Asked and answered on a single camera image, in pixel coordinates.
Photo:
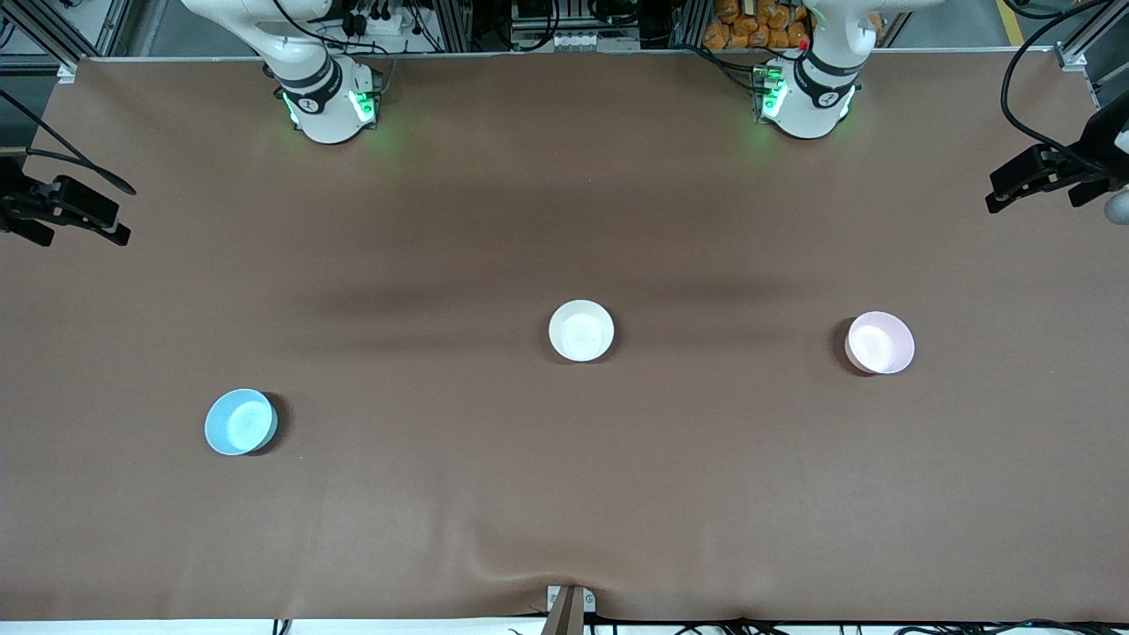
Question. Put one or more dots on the brown pole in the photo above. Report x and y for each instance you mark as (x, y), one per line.
(564, 617)

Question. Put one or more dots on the orange packaged goods pile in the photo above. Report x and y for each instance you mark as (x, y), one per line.
(741, 26)

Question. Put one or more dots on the aluminium corner frame profile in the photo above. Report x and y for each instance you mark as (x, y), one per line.
(53, 40)
(1080, 44)

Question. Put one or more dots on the blue bowl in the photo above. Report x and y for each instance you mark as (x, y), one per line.
(240, 423)

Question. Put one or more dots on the grey metal bracket plate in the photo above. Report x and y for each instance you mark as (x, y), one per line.
(589, 601)

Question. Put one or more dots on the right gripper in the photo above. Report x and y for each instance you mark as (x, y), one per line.
(18, 202)

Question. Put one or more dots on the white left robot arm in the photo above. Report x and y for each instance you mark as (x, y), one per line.
(807, 119)

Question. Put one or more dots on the white bowl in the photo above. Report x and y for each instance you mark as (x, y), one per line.
(581, 332)

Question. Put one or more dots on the pink bowl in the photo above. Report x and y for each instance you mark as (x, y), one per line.
(880, 344)

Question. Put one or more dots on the white power strip with plugs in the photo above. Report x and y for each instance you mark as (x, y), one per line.
(384, 25)

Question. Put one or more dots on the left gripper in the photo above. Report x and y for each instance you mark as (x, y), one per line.
(1095, 150)

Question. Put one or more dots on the aluminium frame post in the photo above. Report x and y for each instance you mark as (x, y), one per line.
(454, 22)
(692, 22)

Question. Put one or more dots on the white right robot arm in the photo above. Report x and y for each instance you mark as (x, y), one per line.
(331, 119)

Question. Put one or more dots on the brown table cloth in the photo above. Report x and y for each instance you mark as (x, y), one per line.
(564, 485)

